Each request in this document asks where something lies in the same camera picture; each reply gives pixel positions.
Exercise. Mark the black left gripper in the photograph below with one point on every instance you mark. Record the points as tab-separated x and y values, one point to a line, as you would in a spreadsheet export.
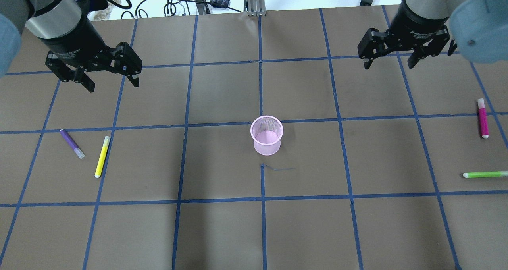
76	38

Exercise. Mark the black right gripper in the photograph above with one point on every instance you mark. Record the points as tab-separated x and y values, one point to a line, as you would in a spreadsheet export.
413	24

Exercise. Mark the purple pen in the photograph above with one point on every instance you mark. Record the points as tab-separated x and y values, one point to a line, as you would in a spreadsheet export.
70	141

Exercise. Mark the pink pen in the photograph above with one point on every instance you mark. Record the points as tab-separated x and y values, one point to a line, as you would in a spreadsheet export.
482	116

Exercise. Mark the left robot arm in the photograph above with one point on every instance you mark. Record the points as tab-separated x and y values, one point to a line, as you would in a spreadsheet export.
45	19

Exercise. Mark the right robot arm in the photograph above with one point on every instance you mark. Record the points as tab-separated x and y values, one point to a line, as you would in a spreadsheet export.
478	29

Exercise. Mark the pink mesh cup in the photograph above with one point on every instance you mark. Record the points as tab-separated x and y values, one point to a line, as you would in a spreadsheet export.
266	132

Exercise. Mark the yellow pen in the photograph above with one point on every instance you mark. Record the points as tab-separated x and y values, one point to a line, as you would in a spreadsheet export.
102	157

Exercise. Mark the green pen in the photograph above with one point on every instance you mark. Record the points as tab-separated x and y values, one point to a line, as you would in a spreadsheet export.
485	174

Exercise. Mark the aluminium frame post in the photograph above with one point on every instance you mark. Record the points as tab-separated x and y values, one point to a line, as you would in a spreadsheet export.
255	7

